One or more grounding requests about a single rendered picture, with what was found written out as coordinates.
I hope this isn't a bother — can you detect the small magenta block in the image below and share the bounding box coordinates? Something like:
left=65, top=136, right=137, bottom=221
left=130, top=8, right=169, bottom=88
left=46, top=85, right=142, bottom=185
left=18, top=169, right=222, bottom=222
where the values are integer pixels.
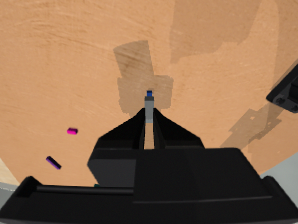
left=67, top=128, right=78, bottom=134

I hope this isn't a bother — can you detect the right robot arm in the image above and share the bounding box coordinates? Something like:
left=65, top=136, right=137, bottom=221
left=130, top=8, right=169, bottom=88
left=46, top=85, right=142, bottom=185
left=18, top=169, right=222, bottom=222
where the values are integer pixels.
left=266, top=64, right=298, bottom=113

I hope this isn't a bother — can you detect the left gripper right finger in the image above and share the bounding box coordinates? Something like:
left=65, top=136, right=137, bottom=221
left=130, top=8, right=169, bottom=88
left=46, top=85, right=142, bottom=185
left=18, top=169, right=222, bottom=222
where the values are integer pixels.
left=153, top=108, right=205, bottom=149

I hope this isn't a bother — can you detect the grey rod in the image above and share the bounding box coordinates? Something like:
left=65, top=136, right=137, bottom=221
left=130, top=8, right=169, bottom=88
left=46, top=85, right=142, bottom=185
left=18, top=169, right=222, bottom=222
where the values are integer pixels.
left=144, top=96, right=154, bottom=123

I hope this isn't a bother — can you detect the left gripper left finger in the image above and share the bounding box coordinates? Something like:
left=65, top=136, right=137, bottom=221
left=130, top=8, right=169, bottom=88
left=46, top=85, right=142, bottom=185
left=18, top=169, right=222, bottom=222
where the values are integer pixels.
left=93, top=108, right=145, bottom=150

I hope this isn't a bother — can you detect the purple rod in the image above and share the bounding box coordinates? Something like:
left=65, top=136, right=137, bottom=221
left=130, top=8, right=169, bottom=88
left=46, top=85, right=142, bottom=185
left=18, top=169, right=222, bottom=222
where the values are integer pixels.
left=46, top=156, right=62, bottom=170

